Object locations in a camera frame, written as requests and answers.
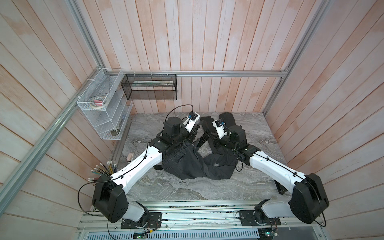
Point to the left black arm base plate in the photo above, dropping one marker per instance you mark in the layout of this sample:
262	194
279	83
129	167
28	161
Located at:
150	220

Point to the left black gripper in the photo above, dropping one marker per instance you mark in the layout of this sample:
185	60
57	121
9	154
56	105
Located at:
190	138

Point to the black flat object on table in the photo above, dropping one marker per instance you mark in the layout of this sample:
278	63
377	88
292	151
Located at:
281	189

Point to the black mesh wall basket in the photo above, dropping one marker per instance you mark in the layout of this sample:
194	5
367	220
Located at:
150	87

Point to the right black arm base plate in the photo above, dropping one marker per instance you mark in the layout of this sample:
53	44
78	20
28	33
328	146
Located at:
256	218

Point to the dark grey trousers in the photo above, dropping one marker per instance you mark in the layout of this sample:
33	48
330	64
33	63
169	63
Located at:
183	160

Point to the white wire mesh shelf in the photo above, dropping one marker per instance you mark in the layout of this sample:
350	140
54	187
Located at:
110	122

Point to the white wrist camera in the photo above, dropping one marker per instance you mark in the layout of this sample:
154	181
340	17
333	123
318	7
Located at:
220	127
191	120

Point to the black leather belt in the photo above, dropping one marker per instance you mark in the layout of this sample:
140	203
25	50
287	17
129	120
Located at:
209	136

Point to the tape roll in shelf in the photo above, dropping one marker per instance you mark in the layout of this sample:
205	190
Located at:
99	102

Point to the bundle of coloured pencils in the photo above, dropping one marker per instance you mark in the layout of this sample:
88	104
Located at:
105	170

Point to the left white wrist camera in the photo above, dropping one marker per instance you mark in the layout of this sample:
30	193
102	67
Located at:
191	120

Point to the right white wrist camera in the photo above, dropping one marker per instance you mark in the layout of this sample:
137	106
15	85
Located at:
220	127

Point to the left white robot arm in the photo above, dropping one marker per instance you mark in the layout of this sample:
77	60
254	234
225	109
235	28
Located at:
110	195

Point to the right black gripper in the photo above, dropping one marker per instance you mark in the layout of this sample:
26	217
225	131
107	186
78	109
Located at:
217	142

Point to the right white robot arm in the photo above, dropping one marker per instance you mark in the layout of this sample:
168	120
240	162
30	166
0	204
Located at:
308	196

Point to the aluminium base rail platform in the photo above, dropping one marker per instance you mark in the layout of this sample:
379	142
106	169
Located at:
200	220

